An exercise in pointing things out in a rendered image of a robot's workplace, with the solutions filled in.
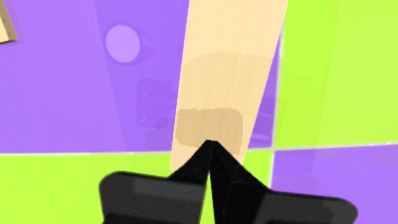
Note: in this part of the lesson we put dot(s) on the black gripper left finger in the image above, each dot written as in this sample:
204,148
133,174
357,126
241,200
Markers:
178,198

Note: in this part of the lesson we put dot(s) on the beige strip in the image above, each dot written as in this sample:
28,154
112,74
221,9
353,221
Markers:
228,51

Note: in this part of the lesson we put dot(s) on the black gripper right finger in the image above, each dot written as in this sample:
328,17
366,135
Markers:
240,198

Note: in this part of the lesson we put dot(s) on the small tan block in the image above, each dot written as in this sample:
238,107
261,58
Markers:
7,34

